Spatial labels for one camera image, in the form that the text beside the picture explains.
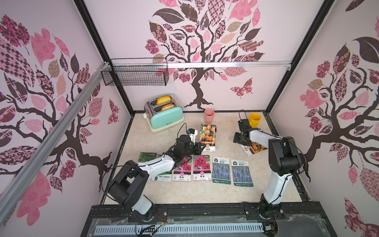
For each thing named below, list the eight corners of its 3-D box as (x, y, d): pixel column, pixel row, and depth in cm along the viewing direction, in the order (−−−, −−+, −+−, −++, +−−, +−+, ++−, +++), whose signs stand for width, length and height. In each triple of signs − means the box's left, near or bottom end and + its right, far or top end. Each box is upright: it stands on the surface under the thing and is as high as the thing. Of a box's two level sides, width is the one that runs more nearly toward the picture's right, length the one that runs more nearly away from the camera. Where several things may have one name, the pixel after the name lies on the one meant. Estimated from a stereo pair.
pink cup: (204, 123, 114) (205, 115, 107) (204, 117, 118) (204, 109, 111) (213, 123, 114) (214, 115, 107) (212, 117, 118) (213, 109, 111)
